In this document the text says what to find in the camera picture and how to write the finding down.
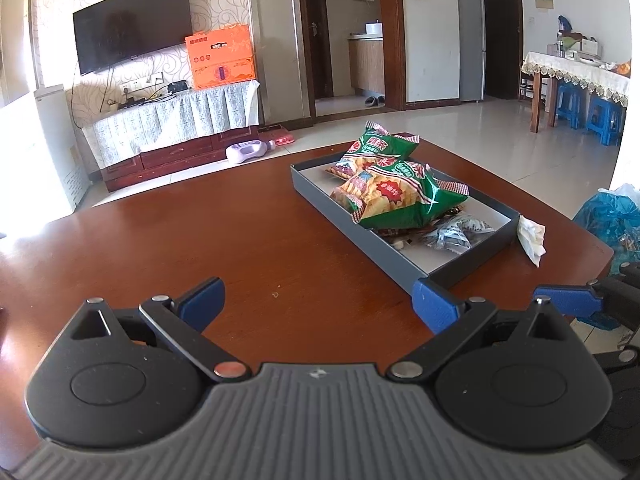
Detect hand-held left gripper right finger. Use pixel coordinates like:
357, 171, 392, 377
390, 278, 581, 381

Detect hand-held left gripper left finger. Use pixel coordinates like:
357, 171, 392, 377
67, 276, 252, 381

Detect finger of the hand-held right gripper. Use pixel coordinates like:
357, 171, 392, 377
532, 277, 640, 333

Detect clear printed snack packet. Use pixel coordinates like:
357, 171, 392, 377
422, 212, 496, 252

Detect green prawn cracker bag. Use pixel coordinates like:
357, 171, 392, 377
330, 160, 470, 230
325, 121, 421, 181

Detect grey shallow box tray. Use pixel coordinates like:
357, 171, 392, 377
290, 150, 522, 292

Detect crumpled white tissue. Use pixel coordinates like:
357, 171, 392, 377
514, 215, 547, 267

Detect blue plastic bag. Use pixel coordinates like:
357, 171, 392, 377
572, 184, 640, 332

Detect dark wooden tv cabinet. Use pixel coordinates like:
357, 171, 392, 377
100, 127, 264, 194

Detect purple detergent bottle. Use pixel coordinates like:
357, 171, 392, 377
225, 140, 277, 165

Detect red dustpan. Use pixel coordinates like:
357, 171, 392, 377
260, 125, 296, 148

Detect pale patterned cabinet cloth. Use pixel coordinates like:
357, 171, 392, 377
90, 80, 261, 170

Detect wooden dining table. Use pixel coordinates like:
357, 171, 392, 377
530, 72, 627, 134

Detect white chest freezer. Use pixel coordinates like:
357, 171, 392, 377
0, 84, 91, 226

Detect lace dining tablecloth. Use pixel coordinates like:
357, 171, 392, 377
521, 51, 632, 109

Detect orange cardboard gift box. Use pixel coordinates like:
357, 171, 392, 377
185, 24, 259, 91

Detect wooden kitchen cabinet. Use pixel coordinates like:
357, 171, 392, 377
348, 35, 385, 96

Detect grey refrigerator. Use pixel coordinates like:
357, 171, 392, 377
456, 0, 487, 104

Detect black flat television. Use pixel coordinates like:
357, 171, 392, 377
72, 0, 194, 77

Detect white wall sockets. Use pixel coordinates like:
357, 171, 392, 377
122, 72, 165, 92

